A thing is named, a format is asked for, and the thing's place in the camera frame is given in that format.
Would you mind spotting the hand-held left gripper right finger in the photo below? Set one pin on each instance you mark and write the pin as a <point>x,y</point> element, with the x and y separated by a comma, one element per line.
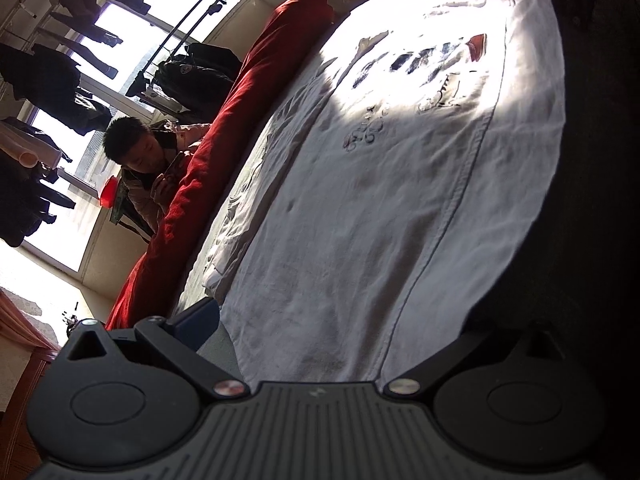
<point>440,365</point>

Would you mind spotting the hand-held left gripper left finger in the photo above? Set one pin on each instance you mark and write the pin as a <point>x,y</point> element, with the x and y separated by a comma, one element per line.
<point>197,320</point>

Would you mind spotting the white printed t-shirt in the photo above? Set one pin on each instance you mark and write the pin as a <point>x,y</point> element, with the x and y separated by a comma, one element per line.
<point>375,185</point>

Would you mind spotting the row of dark hanging clothes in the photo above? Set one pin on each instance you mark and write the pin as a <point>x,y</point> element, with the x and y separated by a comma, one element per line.
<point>45,85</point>

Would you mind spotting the metal clothes drying rack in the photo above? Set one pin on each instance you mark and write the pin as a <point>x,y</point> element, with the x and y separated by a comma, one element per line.
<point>200,15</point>

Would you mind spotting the green folding table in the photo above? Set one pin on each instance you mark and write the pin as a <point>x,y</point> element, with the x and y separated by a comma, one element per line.
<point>125,215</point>

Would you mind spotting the red quilt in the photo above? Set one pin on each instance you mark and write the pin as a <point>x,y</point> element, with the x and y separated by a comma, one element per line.
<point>210,170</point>

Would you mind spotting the red basin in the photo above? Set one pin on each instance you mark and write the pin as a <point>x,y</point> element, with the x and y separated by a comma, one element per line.
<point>110,192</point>

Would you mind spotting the dark smartphone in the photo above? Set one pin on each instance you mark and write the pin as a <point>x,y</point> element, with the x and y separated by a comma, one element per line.
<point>175,166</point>

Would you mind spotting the wooden headboard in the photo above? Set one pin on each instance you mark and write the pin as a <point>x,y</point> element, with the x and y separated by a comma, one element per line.
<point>25,400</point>

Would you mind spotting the black jacket with badge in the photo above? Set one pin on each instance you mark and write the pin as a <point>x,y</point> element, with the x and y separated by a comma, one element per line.
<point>195,77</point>

